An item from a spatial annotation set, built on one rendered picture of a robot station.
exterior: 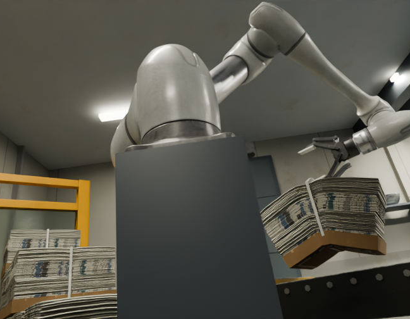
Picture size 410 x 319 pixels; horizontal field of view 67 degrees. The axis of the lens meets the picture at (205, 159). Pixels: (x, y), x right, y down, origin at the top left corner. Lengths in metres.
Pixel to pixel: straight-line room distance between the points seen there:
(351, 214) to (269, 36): 0.64
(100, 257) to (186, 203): 1.04
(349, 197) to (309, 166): 4.60
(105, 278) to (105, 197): 4.24
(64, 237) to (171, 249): 1.66
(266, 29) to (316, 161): 4.79
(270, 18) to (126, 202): 0.83
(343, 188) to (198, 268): 0.80
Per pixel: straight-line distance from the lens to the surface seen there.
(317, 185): 1.16
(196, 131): 0.51
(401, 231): 5.90
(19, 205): 2.65
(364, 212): 1.10
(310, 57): 1.15
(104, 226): 5.48
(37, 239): 2.03
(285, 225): 1.16
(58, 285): 1.40
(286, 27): 1.12
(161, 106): 0.55
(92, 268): 1.43
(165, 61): 0.61
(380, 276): 0.97
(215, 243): 0.42
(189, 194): 0.44
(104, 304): 0.84
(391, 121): 1.27
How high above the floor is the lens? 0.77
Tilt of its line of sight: 25 degrees up
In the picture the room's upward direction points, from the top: 9 degrees counter-clockwise
